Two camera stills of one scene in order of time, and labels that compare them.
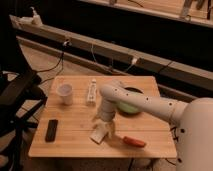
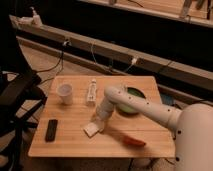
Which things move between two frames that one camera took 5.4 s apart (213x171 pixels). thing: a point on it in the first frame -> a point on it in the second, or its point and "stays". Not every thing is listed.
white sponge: x=99 y=133 -> x=91 y=129
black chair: x=21 y=97 stays
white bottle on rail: x=36 y=19 stays
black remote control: x=51 y=131 stays
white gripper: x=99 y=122 -> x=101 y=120
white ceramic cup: x=65 y=92 stays
